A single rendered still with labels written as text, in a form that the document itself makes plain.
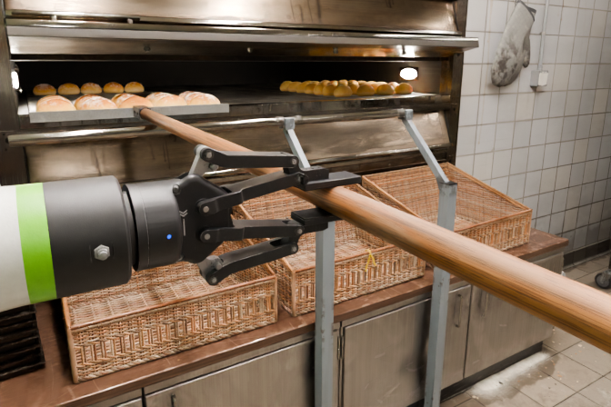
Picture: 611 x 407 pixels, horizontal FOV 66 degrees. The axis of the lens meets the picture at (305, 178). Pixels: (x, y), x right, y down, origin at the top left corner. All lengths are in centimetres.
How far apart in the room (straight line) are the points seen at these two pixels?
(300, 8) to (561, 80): 176
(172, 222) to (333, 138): 161
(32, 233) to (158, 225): 9
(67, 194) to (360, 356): 137
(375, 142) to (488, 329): 90
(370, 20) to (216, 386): 147
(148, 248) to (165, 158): 130
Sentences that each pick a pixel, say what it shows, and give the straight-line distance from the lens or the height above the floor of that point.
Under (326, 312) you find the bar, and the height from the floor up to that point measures 63.
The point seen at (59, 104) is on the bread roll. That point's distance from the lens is 144.
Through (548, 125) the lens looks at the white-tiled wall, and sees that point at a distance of 308.
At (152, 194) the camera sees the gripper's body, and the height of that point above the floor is 123.
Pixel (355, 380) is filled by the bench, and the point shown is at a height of 31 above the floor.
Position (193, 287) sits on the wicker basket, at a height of 59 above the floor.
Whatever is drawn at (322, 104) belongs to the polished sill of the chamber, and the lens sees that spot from 192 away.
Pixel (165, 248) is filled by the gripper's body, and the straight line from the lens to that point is 40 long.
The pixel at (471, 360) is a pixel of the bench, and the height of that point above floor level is 18.
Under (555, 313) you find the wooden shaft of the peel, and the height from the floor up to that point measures 119.
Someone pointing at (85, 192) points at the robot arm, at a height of 124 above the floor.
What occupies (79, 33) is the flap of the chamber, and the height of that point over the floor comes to 141.
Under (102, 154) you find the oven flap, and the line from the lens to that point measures 166.
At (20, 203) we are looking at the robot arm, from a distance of 39.
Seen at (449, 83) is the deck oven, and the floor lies 124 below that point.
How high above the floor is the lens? 133
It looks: 14 degrees down
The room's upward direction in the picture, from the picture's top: straight up
